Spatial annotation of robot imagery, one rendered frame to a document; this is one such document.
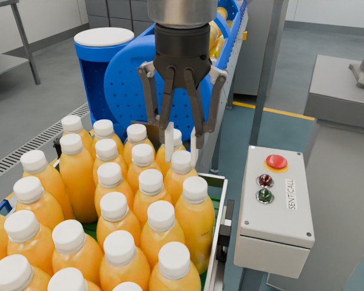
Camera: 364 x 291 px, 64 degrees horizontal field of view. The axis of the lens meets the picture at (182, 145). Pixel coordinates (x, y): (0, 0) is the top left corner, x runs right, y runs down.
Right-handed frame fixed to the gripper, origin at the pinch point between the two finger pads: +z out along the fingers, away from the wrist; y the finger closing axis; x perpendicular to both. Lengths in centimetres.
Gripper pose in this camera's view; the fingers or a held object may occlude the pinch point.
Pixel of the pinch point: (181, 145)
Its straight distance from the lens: 50.3
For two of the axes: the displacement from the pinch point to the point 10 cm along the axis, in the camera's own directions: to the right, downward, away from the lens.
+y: -9.7, -1.5, 1.9
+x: -2.4, 5.7, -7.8
